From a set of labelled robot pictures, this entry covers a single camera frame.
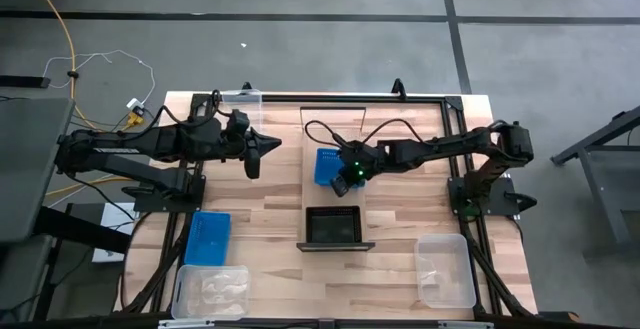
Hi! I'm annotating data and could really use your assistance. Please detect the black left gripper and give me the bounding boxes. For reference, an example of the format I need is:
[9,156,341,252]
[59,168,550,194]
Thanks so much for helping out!
[222,110,283,163]

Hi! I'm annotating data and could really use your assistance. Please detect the blue plastic basket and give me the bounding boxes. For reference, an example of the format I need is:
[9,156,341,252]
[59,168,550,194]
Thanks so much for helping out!
[313,147,367,190]
[183,210,233,267]

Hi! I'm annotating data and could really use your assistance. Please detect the clear plastic basket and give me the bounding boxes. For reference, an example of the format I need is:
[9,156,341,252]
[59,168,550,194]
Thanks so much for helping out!
[413,233,478,310]
[170,263,252,321]
[221,88,264,131]

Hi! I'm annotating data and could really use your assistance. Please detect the white box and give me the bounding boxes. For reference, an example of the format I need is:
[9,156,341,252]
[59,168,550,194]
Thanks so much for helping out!
[91,201,137,264]

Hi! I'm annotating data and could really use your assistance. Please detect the grey desk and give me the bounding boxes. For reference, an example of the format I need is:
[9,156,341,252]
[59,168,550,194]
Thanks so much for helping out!
[0,97,76,245]

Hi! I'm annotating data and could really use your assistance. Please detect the dark metal desk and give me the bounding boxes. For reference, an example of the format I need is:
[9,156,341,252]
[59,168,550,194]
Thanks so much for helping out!
[549,104,640,261]

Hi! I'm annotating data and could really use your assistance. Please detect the black floor strip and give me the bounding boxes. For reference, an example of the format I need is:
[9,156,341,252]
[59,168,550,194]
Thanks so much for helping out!
[0,74,52,90]

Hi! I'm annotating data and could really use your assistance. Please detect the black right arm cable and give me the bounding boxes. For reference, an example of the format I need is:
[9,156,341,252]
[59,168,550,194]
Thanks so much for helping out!
[304,117,427,149]

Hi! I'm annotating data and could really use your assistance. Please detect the black table frame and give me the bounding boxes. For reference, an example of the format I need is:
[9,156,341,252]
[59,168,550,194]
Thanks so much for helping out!
[118,91,539,320]

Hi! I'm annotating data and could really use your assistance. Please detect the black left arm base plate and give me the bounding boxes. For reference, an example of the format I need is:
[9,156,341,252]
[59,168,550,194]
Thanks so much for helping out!
[132,173,207,214]

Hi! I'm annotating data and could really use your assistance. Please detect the thin white cable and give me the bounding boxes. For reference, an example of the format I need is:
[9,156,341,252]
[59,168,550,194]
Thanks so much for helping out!
[42,49,157,106]

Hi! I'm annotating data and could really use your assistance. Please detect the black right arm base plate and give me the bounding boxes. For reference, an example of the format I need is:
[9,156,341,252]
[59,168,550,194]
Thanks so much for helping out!
[447,176,522,217]

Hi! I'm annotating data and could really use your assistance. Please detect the yellow cable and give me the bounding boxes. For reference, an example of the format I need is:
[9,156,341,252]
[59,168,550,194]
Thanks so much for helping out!
[45,174,134,198]
[23,0,146,135]

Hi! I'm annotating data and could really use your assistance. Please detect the grey camera mount rail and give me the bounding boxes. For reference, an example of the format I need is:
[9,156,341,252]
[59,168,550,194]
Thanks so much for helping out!
[158,318,495,329]

